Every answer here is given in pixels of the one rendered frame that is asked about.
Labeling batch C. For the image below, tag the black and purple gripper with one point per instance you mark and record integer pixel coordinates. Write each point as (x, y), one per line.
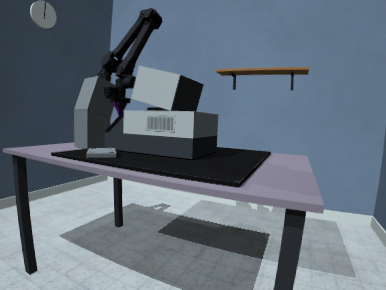
(120, 106)

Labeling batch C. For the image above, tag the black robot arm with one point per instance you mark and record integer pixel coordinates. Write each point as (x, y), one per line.
(111, 64)

